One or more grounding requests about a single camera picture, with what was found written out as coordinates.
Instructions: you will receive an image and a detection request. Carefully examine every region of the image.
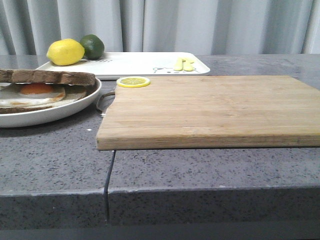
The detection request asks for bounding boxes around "yellow plastic fork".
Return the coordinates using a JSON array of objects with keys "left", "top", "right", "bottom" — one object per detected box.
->
[{"left": 173, "top": 57, "right": 185, "bottom": 71}]

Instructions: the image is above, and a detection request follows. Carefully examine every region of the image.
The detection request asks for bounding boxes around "bottom bread slice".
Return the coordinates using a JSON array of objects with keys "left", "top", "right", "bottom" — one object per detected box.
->
[{"left": 0, "top": 90, "right": 87, "bottom": 114}]

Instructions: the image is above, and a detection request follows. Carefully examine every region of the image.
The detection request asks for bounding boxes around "green lime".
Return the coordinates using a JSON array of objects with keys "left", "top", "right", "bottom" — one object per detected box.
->
[{"left": 80, "top": 34, "right": 105, "bottom": 60}]

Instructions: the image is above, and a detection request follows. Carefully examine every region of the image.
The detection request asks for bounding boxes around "grey curtain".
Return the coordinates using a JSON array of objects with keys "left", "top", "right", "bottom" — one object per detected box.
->
[{"left": 0, "top": 0, "right": 320, "bottom": 55}]

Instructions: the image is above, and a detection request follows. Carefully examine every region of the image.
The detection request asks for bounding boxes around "yellow plastic knife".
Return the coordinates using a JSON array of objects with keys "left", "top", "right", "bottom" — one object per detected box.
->
[{"left": 182, "top": 57, "right": 194, "bottom": 72}]

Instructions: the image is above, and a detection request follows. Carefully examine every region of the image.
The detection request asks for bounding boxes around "white round plate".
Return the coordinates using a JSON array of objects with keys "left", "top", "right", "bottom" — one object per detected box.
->
[{"left": 0, "top": 78, "right": 102, "bottom": 128}]

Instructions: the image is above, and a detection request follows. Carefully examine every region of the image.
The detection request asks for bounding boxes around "white bear tray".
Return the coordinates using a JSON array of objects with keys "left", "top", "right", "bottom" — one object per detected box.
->
[{"left": 37, "top": 52, "right": 210, "bottom": 80}]

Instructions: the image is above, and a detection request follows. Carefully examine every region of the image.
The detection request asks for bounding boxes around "lemon slice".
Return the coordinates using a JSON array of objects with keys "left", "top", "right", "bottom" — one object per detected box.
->
[{"left": 116, "top": 76, "right": 151, "bottom": 88}]

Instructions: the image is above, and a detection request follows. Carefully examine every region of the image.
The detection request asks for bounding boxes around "yellow lemon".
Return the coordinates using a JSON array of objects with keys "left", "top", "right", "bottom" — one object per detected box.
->
[{"left": 46, "top": 38, "right": 85, "bottom": 66}]

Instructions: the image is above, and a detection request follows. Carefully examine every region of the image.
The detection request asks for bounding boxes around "fried egg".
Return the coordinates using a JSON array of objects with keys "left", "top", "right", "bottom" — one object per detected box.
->
[{"left": 0, "top": 83, "right": 66, "bottom": 108}]

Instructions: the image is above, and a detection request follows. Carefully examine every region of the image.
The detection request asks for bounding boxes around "wooden cutting board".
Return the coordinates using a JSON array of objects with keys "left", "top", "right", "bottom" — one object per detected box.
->
[{"left": 96, "top": 75, "right": 320, "bottom": 150}]

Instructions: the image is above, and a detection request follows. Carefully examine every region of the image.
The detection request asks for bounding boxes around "white bread slice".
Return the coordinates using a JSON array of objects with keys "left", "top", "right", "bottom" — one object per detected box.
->
[{"left": 0, "top": 69, "right": 96, "bottom": 86}]

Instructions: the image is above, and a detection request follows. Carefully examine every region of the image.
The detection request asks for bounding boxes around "metal board handle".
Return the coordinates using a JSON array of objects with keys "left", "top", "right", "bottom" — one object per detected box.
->
[{"left": 95, "top": 90, "right": 116, "bottom": 117}]

